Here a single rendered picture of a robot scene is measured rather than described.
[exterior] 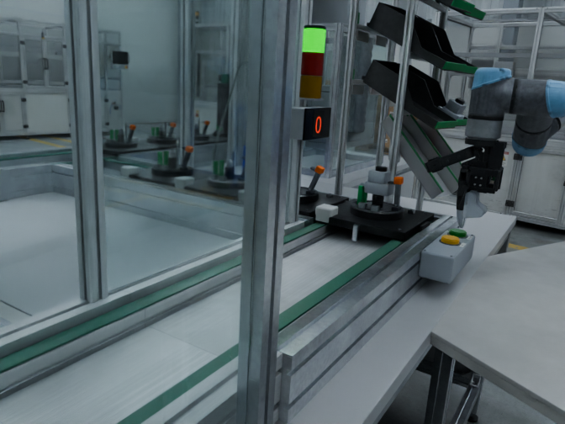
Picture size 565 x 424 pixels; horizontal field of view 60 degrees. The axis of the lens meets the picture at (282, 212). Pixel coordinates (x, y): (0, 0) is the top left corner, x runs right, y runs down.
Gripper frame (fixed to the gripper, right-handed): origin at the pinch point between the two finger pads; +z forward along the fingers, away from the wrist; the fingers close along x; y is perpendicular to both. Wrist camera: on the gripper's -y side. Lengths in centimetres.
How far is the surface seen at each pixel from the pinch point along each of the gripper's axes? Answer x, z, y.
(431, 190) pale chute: 21.7, -2.1, -13.2
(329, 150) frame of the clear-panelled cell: 87, 0, -80
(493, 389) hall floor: 100, 99, 5
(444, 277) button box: -17.5, 8.0, 2.2
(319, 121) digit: -17.2, -21.5, -30.6
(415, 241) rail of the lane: -12.1, 3.4, -6.3
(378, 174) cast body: -0.6, -8.4, -21.2
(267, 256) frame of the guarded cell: -83, -14, 0
